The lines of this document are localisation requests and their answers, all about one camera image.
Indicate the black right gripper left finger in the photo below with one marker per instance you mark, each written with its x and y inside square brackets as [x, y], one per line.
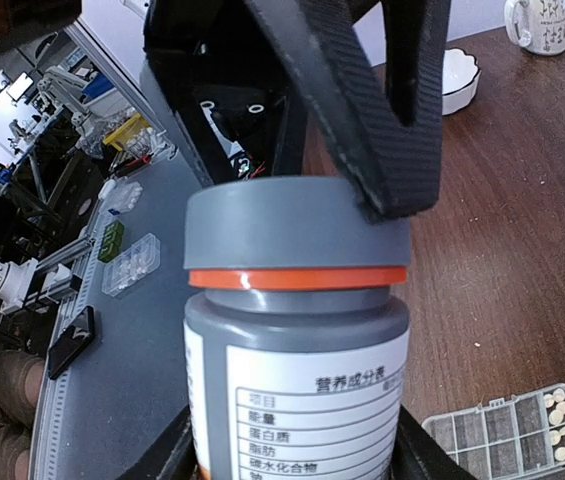
[177, 440]

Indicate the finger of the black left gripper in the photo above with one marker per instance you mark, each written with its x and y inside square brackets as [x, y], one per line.
[385, 138]
[220, 91]

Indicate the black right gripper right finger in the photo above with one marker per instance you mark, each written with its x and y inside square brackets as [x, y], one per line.
[416, 455]

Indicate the clear plastic pill organizer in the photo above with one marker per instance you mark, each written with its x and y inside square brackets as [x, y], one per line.
[506, 439]

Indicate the grey lid pill bottle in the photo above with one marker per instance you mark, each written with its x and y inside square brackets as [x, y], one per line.
[297, 384]

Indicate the grey bottle lid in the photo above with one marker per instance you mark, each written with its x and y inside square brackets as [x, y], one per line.
[288, 222]

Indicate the white pills in organizer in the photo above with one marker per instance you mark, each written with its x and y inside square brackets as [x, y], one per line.
[554, 403]

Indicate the white scalloped bowl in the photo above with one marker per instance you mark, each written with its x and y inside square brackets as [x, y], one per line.
[461, 74]

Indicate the black smartphone on bench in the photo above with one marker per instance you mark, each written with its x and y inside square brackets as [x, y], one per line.
[73, 340]

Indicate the yellow interior patterned mug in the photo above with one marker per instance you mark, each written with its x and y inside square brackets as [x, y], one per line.
[537, 26]

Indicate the clear pill box on bench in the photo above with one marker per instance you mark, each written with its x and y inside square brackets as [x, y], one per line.
[141, 259]

